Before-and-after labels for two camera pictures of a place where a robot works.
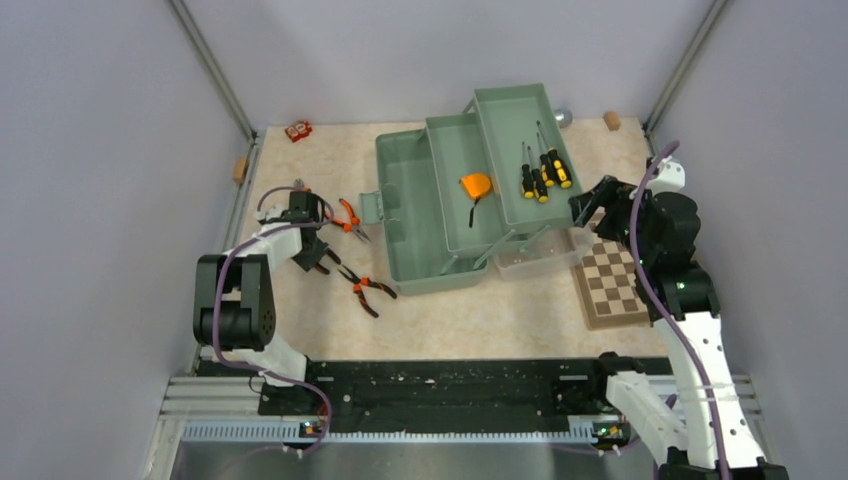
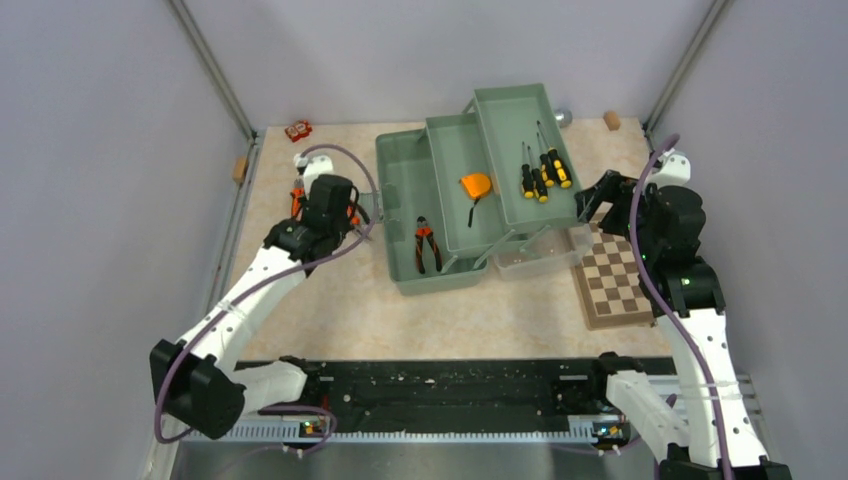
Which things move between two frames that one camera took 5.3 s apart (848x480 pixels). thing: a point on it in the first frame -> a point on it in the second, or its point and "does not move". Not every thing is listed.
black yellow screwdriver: (557, 163) does not move
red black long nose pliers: (361, 283) -> (422, 231)
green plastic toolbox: (453, 195) does not move
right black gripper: (610, 196) does not move
